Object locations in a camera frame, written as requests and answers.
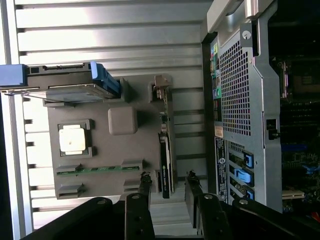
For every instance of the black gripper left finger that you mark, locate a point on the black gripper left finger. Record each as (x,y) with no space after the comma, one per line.
(138,217)

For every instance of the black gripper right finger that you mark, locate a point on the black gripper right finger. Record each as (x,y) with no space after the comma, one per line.
(215,220)

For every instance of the blue expansion slot latch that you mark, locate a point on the blue expansion slot latch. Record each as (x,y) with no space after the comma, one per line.
(248,160)
(250,195)
(243,176)

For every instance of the green ram stick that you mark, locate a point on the green ram stick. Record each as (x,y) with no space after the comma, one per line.
(100,169)

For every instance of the gray plastic parts rack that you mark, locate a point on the gray plastic parts rack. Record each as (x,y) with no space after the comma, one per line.
(117,152)

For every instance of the black nvidia graphics card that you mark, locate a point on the black nvidia graphics card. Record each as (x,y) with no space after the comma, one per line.
(167,155)

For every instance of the white expansion slot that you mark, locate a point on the white expansion slot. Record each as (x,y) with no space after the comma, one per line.
(293,194)

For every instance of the dark motherboard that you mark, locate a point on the dark motherboard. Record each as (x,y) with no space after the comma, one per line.
(300,162)

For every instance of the silver cpu chip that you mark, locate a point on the silver cpu chip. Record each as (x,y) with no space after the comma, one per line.
(71,138)

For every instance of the blue expansion slot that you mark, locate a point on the blue expansion slot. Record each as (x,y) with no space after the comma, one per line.
(293,148)

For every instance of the gray open pc case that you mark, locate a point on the gray open pc case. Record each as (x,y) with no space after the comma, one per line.
(250,100)

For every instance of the rear port panel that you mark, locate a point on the rear port panel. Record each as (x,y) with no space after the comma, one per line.
(216,82)

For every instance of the disk drive with blue caddy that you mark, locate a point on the disk drive with blue caddy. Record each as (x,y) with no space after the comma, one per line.
(62,80)

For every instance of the cpu socket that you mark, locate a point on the cpu socket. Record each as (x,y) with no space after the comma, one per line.
(302,80)

